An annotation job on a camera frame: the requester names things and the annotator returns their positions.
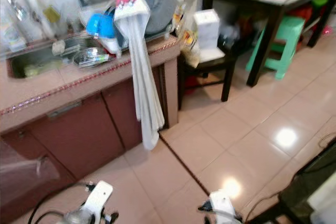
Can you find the white grey hanging towel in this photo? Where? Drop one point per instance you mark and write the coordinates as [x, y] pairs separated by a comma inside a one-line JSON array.
[[142, 77]]

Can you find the white box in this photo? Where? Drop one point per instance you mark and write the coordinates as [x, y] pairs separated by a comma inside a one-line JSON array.
[[207, 30]]

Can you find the brown cabinet door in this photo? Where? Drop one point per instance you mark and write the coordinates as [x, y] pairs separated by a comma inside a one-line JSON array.
[[79, 135], [16, 208], [118, 114]]

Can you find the steel sink basin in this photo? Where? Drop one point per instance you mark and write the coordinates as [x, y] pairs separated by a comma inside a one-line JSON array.
[[42, 61]]

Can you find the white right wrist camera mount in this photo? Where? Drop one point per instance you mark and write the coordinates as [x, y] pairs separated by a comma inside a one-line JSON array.
[[223, 205]]

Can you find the dark wooden stool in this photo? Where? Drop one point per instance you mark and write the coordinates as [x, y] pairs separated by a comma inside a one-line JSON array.
[[207, 66]]

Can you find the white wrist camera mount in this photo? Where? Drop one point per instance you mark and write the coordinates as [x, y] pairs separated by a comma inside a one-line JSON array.
[[100, 200], [223, 205]]

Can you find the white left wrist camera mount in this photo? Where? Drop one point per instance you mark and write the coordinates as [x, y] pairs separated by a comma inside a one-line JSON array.
[[100, 200]]

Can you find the clear glass container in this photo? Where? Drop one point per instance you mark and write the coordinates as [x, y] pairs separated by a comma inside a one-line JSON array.
[[90, 57]]

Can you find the blue plastic cup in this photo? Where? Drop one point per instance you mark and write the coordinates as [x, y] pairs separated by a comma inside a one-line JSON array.
[[101, 24]]

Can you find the green plastic stool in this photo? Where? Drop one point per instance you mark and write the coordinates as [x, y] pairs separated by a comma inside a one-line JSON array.
[[286, 30]]

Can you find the dark wooden table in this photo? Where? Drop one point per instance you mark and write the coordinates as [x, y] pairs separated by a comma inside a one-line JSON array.
[[283, 1]]

